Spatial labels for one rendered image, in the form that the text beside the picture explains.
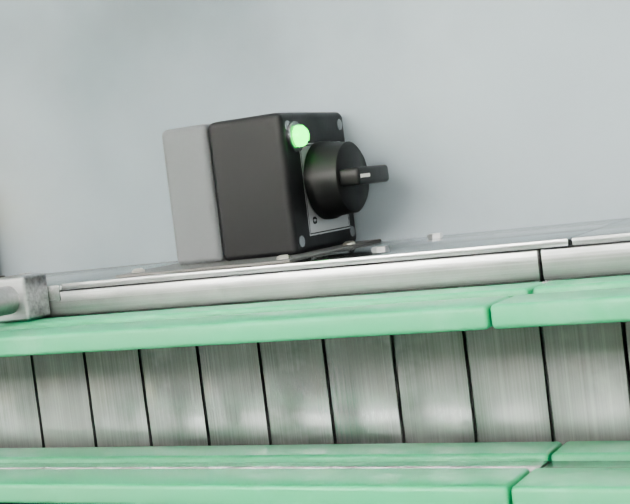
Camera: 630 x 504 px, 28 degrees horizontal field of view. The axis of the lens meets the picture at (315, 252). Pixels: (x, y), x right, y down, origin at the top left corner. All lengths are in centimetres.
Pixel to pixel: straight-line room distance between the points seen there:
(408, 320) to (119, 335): 15
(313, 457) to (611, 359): 15
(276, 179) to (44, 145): 25
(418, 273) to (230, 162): 15
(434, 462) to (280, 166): 20
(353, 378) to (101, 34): 34
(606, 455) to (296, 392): 17
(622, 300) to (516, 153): 25
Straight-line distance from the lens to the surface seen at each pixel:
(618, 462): 56
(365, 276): 62
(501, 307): 50
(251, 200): 70
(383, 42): 75
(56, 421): 74
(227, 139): 70
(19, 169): 91
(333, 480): 56
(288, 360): 65
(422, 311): 52
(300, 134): 69
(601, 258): 58
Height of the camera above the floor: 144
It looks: 62 degrees down
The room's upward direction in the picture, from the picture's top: 103 degrees counter-clockwise
